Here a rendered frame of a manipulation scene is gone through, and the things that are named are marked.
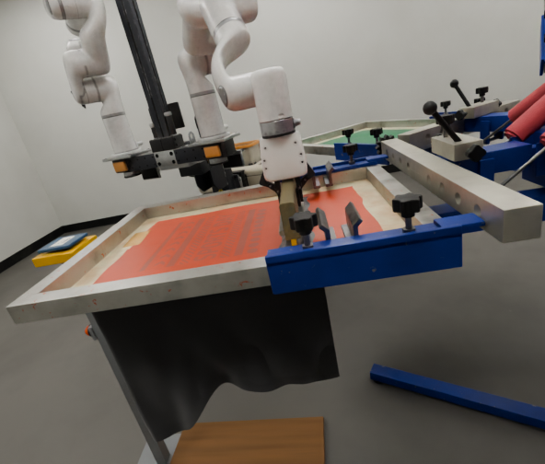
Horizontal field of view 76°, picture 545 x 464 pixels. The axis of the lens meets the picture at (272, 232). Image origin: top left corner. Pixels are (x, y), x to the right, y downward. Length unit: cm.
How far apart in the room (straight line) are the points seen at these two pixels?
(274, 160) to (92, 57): 95
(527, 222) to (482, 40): 459
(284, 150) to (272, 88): 13
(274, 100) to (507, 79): 462
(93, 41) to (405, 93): 386
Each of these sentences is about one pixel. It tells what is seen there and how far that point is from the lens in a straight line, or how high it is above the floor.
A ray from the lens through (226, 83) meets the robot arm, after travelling 82.
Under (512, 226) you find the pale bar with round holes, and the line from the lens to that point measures 57.
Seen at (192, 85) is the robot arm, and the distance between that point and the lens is 135.
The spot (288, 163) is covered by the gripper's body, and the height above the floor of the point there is 110.
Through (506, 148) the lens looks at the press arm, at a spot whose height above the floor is 104.
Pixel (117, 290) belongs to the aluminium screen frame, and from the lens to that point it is 66.
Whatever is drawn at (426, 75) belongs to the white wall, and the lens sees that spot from 487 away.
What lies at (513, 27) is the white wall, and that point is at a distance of 526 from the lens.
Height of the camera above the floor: 124
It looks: 21 degrees down
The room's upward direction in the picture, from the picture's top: 12 degrees counter-clockwise
